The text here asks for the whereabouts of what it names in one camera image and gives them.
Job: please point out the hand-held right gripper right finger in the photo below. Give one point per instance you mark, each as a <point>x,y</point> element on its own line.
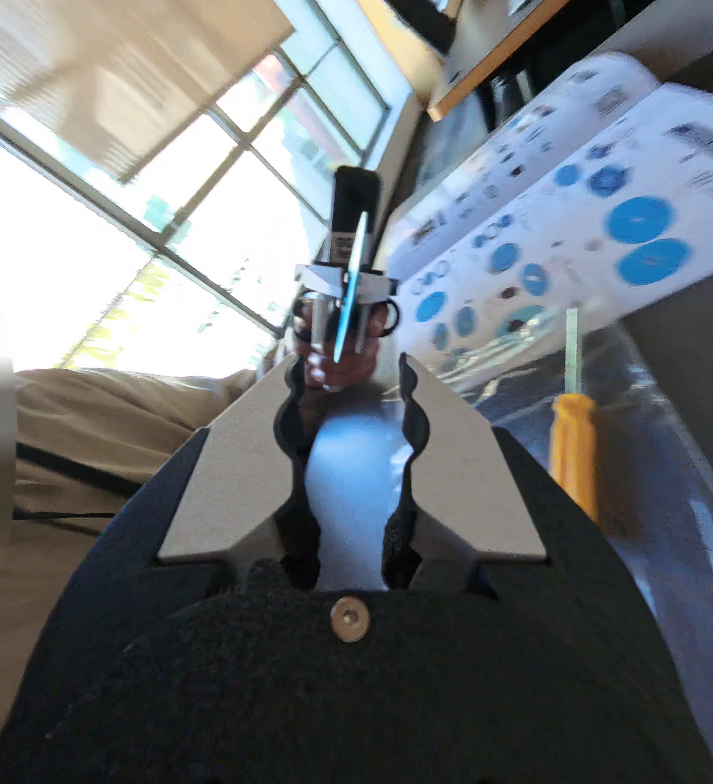
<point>473,490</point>

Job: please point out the wooden table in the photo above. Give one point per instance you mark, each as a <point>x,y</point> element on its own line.
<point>485,73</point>

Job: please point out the person's left hand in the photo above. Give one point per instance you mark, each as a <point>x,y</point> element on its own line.
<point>356,370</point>

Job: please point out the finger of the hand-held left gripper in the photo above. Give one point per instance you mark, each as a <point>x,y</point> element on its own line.
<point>319,279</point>
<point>378,289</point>

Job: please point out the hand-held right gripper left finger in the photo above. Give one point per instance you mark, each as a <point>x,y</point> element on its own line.
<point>240,490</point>

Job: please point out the assembly guide booklet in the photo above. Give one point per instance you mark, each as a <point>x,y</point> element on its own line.
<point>577,233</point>

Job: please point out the clear plastic bag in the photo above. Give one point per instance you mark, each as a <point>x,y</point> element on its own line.
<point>669,520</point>

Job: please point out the window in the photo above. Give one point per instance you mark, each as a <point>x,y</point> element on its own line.
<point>56,245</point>

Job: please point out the blue round metal disc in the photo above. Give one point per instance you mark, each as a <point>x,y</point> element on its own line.
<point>350,294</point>

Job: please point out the beige roller blind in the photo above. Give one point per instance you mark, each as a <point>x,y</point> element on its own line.
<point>117,79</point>

